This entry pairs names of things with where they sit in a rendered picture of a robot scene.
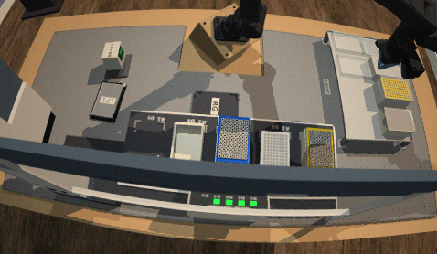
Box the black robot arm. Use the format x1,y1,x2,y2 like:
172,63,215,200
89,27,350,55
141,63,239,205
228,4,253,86
213,0,437,79

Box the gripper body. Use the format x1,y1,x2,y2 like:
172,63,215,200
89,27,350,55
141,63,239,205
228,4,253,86
375,31,411,64

